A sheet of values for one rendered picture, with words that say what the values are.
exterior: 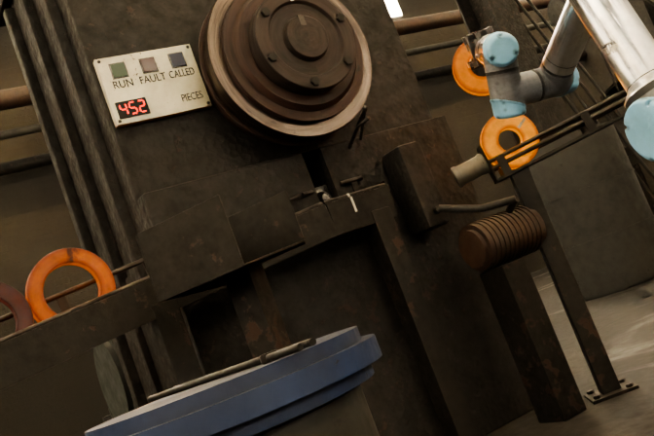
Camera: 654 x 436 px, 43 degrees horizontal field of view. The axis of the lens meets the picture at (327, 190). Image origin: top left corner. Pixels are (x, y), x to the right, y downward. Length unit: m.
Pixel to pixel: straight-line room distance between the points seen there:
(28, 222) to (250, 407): 7.53
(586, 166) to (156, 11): 2.94
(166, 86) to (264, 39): 0.29
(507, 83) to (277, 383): 1.28
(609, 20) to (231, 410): 1.08
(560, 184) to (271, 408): 4.03
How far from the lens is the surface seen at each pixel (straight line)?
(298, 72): 2.07
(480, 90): 2.19
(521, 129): 2.27
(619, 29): 1.57
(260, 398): 0.72
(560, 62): 1.93
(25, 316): 1.82
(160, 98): 2.15
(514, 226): 2.16
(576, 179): 4.66
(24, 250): 8.14
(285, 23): 2.13
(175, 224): 1.56
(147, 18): 2.27
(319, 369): 0.75
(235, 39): 2.11
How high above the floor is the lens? 0.45
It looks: 8 degrees up
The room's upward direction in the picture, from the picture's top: 21 degrees counter-clockwise
